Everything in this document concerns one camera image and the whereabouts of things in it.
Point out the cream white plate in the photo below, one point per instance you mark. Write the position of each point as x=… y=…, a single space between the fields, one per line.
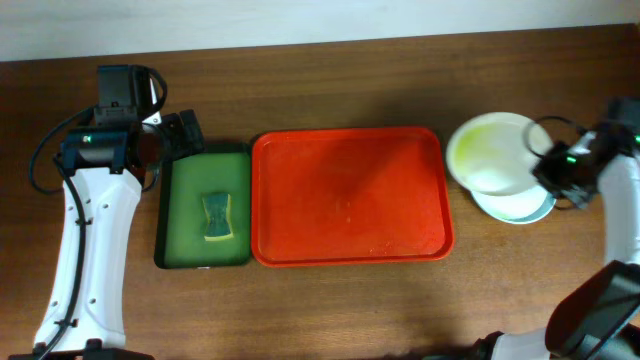
x=494 y=153

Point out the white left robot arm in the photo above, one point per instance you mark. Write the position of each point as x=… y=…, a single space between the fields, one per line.
x=103 y=168

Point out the pale green plate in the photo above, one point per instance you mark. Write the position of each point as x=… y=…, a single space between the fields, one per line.
x=511 y=207

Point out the light blue plate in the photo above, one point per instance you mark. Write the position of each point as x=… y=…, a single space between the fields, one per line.
x=546 y=207

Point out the yellow green sponge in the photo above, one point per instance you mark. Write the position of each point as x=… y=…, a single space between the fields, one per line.
x=217 y=208

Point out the green plastic tray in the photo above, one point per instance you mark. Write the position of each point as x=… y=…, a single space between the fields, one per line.
x=180 y=242

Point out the red plastic tray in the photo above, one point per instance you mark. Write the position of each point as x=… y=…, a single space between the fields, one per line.
x=349 y=196

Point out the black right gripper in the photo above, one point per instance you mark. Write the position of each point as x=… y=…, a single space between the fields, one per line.
x=558 y=177

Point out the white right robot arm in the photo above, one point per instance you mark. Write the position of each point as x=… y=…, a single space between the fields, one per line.
x=593 y=322

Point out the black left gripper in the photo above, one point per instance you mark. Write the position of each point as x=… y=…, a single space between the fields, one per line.
x=187 y=132

